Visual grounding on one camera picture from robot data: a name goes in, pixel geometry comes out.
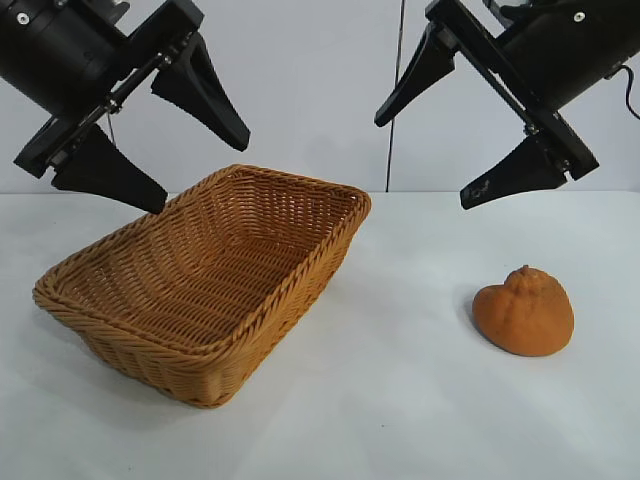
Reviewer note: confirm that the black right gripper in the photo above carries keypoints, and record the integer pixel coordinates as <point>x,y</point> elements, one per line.
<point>560,55</point>

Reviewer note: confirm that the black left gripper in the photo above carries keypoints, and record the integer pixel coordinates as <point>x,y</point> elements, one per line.
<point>55,55</point>

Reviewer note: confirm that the woven wicker basket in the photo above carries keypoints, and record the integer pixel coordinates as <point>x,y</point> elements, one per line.
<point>200,280</point>

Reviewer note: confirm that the bumpy orange fruit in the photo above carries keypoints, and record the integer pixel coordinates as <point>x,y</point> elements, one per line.
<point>525,320</point>

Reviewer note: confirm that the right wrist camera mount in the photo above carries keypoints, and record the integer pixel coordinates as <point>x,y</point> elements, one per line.
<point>515,12</point>

